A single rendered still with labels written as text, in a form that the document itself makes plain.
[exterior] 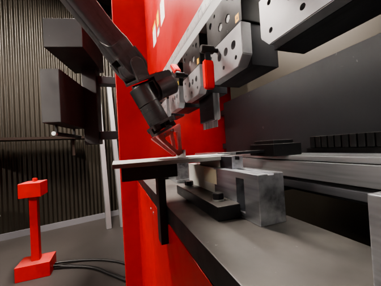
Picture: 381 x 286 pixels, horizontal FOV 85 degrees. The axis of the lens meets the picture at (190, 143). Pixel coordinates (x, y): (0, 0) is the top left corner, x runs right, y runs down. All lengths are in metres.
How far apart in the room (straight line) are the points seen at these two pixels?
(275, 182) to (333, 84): 0.60
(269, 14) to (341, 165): 0.38
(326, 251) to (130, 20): 1.59
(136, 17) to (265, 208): 1.50
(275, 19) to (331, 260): 0.33
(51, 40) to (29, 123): 1.92
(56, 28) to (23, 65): 1.95
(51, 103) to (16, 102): 1.96
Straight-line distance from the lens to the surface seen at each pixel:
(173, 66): 0.73
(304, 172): 0.67
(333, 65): 0.97
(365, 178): 0.58
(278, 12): 0.37
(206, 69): 0.48
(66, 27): 1.82
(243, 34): 0.44
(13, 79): 3.68
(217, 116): 0.59
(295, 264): 0.33
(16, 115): 3.58
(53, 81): 1.69
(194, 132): 1.52
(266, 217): 0.43
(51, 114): 1.65
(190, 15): 0.74
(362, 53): 0.93
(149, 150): 1.43
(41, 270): 2.41
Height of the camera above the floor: 1.03
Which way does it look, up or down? 1 degrees up
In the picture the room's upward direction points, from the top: 3 degrees counter-clockwise
